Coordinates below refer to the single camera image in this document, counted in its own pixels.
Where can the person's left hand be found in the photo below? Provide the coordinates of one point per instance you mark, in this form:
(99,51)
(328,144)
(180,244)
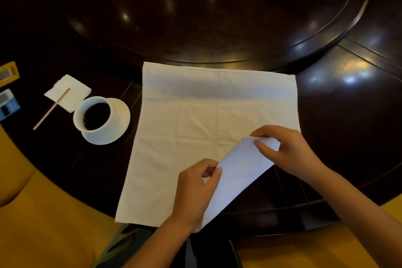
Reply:
(191,194)

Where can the person's right hand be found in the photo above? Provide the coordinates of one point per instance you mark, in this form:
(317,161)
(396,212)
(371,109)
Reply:
(293,151)

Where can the person's left thumb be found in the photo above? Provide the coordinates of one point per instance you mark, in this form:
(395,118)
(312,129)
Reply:
(215,181)

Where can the person's right thumb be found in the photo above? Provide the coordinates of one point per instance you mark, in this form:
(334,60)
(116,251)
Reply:
(265,151)

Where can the white cloth napkin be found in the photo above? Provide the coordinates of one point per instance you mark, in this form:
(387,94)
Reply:
(176,126)

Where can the person's left forearm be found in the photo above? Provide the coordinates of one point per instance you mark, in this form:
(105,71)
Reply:
(163,245)

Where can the person's right forearm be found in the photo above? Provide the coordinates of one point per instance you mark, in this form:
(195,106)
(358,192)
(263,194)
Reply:
(358,214)

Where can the white saucer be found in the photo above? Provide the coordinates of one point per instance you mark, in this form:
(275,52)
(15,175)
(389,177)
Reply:
(121,120)

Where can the white coffee cup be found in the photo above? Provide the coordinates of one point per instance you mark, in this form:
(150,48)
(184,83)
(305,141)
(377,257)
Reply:
(111,120)

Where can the black coffee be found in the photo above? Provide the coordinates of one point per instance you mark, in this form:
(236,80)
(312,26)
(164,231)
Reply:
(95,116)

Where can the dark wooden turntable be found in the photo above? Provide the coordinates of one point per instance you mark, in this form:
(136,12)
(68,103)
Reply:
(219,16)

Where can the small white paper napkin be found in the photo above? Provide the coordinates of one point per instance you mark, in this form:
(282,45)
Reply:
(73,88)

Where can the wooden stir stick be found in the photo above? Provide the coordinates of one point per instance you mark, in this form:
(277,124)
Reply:
(50,110)

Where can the blue and white packet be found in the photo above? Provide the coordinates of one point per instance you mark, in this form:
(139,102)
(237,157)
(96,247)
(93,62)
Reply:
(8,106)

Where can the yellow card holder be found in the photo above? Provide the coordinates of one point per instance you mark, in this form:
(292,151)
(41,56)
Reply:
(8,73)

